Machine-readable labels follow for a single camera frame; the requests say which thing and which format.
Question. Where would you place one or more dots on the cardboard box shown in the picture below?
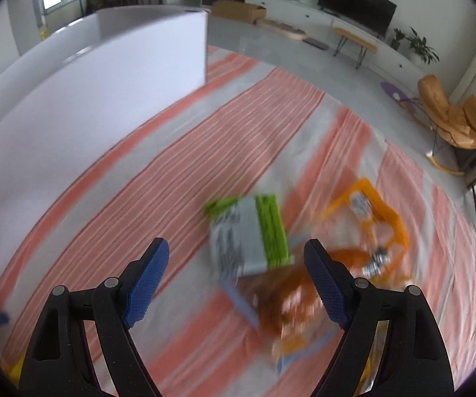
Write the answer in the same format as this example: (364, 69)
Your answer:
(238, 10)

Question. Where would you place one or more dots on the clear bag of orange snacks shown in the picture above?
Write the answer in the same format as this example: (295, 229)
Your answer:
(287, 302)

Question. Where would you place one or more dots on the large leafy potted plant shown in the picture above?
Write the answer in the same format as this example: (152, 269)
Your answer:
(422, 47)

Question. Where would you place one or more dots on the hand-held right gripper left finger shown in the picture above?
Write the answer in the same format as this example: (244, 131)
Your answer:
(147, 285)

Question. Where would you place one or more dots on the white television cabinet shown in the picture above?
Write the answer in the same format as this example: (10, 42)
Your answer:
(391, 60)

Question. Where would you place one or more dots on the orange lounge chair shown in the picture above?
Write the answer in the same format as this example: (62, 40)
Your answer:
(448, 120)

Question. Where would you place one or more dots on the flat wooden board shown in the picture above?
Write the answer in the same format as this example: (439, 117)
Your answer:
(281, 29)

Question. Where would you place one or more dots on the green white snack packet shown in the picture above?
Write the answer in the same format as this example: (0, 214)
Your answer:
(242, 240)

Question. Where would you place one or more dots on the orange edged clear bag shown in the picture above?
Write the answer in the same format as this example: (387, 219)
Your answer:
(391, 219)

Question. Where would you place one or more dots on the white foam board box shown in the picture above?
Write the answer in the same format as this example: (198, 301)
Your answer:
(77, 111)

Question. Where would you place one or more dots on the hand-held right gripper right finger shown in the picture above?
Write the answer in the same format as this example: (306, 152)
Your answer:
(327, 285)

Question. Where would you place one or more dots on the small potted plant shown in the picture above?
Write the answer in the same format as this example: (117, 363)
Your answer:
(397, 38)

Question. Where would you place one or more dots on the orange striped blanket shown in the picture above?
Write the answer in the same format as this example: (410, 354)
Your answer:
(229, 140)

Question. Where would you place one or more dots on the grey floor scale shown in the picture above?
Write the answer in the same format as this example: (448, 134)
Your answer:
(316, 43)

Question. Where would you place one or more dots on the wooden bench with metal legs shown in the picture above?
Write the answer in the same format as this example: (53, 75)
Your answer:
(353, 37)

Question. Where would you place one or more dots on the black television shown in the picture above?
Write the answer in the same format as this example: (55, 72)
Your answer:
(358, 2)

